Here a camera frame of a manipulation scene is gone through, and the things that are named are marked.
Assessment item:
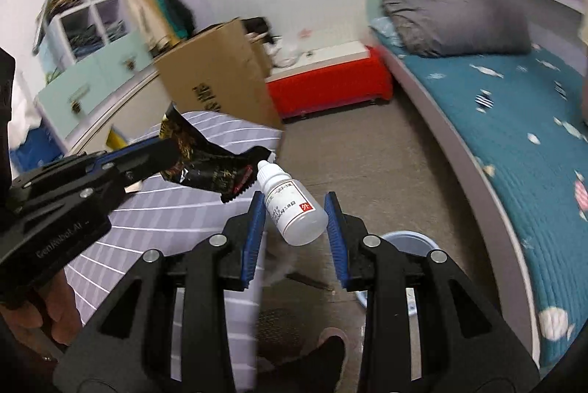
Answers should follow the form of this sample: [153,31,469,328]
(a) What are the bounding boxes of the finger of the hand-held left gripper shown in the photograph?
[89,138,181,173]
[111,160,181,192]

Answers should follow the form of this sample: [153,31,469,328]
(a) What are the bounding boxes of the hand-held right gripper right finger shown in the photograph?
[324,191,540,393]

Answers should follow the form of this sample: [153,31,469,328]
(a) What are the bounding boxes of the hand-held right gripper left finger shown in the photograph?
[53,191,267,393]

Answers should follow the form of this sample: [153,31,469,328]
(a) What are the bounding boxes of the yellow snack bag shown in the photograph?
[105,126,132,150]

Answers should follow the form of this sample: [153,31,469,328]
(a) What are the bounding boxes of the white dropper bottle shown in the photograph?
[256,160,330,247]

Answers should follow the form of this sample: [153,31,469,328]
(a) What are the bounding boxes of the blue plastic bucket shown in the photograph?
[358,231,439,311]

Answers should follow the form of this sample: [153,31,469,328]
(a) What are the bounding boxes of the black snack wrapper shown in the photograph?
[158,103,277,204]

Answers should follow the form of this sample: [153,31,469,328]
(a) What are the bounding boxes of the person's left hand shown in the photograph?
[7,271,83,348]

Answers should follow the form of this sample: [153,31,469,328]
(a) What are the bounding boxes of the grey checked tablecloth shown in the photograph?
[64,110,283,391]

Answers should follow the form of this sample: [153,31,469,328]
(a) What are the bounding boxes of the black table leg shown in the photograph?
[285,269,329,290]

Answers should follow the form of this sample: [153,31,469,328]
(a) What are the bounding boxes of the blue shopping bag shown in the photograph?
[9,122,65,173]

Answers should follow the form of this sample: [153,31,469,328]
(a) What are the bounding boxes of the teal drawer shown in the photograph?
[36,62,104,141]
[94,30,152,83]

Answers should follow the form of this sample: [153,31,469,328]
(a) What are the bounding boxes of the large cardboard box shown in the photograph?
[154,17,286,132]

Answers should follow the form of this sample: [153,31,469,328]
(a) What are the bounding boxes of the white paper bag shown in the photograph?
[9,71,44,146]

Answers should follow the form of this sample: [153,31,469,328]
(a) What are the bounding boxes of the grey folded clothes stack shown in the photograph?
[71,30,99,54]

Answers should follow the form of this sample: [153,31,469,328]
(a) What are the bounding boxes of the small folded clothes stack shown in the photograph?
[103,18,127,40]

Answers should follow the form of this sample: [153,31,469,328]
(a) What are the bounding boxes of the person's leg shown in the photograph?
[255,326,347,393]

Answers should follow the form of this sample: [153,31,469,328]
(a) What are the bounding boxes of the cream hanging coat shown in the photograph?
[118,0,178,54]

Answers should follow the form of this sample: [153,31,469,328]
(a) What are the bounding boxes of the black hanging coat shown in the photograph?
[161,0,198,40]

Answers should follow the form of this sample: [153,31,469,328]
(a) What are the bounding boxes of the green hanging garment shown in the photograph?
[149,0,189,42]

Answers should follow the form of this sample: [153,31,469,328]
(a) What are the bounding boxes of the red skirted white bench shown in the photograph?
[265,41,395,120]

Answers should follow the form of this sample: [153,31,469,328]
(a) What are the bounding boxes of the camouflage clothes pile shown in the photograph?
[46,0,86,19]

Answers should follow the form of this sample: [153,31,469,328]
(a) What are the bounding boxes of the black clothes pile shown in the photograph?
[241,17,269,36]

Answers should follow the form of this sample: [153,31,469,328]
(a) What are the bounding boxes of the white plastic bag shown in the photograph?
[271,39,301,67]

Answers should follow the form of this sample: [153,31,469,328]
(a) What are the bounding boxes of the blue checked pillow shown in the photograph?
[370,16,405,49]

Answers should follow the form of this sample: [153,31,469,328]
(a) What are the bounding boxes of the blue candy print bedsheet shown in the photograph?
[399,44,588,368]

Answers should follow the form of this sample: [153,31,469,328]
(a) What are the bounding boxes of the grey duvet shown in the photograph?
[381,0,534,57]

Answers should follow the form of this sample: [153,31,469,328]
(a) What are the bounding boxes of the teal bunk bed frame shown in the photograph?
[367,0,588,380]

